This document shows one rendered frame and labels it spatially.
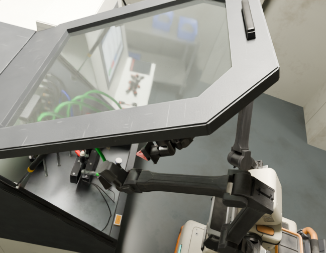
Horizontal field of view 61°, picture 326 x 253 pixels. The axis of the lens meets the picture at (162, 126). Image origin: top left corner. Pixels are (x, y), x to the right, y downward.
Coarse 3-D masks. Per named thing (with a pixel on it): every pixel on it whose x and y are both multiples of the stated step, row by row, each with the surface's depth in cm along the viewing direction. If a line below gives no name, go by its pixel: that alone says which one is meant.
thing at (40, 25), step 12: (60, 0) 138; (72, 0) 140; (84, 0) 143; (96, 0) 146; (108, 0) 156; (120, 0) 179; (48, 12) 128; (60, 12) 131; (72, 12) 133; (84, 12) 135; (96, 12) 139; (36, 24) 124; (48, 24) 123
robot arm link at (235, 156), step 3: (234, 153) 136; (237, 153) 135; (240, 153) 135; (234, 156) 135; (237, 156) 133; (240, 156) 132; (231, 159) 136; (234, 159) 134; (237, 159) 132; (231, 162) 137; (234, 162) 134; (237, 162) 132; (234, 165) 136; (237, 165) 133
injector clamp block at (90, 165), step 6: (84, 150) 151; (90, 156) 149; (96, 156) 150; (78, 162) 145; (90, 162) 147; (96, 162) 156; (72, 168) 142; (78, 168) 143; (84, 168) 156; (90, 168) 145; (72, 174) 140; (78, 174) 143; (84, 174) 142; (72, 180) 144; (90, 180) 148
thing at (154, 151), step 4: (148, 144) 121; (152, 144) 124; (144, 148) 119; (148, 148) 121; (152, 148) 120; (156, 148) 119; (148, 152) 120; (152, 152) 120; (156, 152) 118; (152, 156) 121; (156, 156) 120; (160, 156) 119; (152, 160) 122; (156, 160) 124
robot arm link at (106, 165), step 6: (108, 162) 99; (102, 168) 98; (108, 168) 96; (114, 168) 97; (120, 168) 99; (102, 174) 97; (108, 174) 98; (114, 174) 97; (120, 174) 99; (126, 174) 101; (108, 180) 99; (120, 180) 98; (120, 186) 98; (126, 186) 96; (126, 192) 97; (132, 192) 96
